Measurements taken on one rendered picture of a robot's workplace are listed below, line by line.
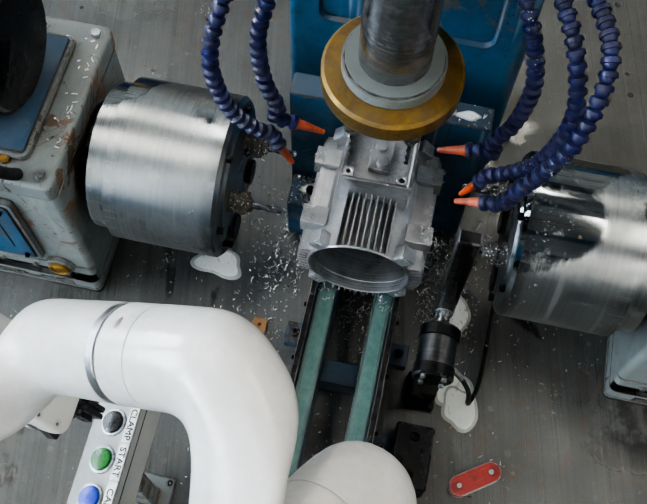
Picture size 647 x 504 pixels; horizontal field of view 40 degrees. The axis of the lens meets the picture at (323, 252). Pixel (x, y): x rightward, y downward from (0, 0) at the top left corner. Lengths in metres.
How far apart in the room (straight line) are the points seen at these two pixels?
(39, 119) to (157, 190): 0.19
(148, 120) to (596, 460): 0.88
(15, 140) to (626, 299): 0.87
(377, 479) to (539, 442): 0.79
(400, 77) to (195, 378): 0.51
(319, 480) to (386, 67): 0.52
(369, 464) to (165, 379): 0.18
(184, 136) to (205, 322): 0.61
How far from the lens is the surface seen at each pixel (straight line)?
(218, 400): 0.69
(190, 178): 1.27
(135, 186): 1.30
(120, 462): 1.22
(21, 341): 0.85
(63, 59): 1.38
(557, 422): 1.54
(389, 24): 1.00
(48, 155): 1.31
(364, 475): 0.75
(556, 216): 1.26
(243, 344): 0.69
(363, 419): 1.37
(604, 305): 1.30
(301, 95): 1.33
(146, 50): 1.84
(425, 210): 1.34
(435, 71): 1.11
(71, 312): 0.82
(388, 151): 1.31
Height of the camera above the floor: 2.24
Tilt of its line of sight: 66 degrees down
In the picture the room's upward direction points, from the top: 2 degrees clockwise
